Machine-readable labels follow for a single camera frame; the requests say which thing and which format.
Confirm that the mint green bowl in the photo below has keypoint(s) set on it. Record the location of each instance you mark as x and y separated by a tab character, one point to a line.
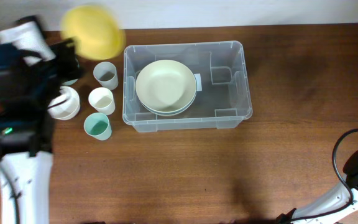
70	82

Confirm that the beige plate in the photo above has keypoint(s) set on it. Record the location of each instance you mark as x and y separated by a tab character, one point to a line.
166	86

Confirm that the mint green cup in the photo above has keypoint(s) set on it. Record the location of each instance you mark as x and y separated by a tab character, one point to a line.
97	125

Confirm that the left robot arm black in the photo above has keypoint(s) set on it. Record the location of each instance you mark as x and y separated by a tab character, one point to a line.
31	77

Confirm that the white label in container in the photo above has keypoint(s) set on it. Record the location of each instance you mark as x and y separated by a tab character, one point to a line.
198	82

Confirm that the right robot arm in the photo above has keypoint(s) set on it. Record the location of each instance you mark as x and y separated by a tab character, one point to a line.
337	203

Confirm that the white bowl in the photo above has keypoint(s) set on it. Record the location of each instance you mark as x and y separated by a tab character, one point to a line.
65	106

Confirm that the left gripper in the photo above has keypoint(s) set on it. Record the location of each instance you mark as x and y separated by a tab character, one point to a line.
68	58

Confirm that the yellow bowl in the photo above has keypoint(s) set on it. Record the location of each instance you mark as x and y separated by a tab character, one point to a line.
94	30

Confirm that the clear plastic storage container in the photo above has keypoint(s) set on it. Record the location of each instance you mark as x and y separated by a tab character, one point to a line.
224	101

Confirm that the cream cup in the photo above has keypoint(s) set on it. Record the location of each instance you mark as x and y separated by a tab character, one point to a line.
102	99

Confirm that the grey cup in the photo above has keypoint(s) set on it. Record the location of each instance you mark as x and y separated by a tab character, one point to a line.
106	74

